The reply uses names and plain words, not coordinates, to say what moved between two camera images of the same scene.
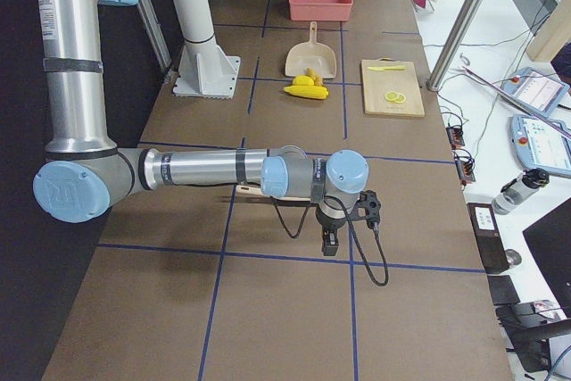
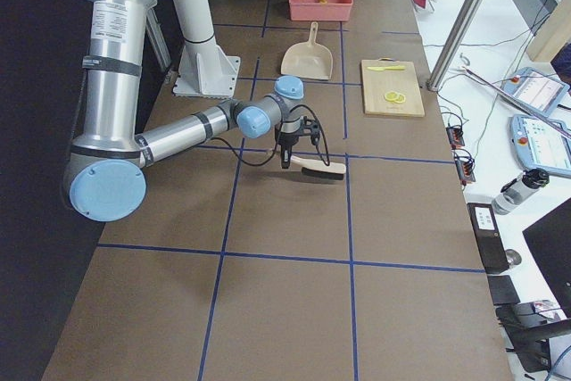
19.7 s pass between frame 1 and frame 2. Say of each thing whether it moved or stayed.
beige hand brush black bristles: moved
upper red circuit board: stayed
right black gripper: moved
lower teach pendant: stayed
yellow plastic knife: stayed
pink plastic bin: stayed
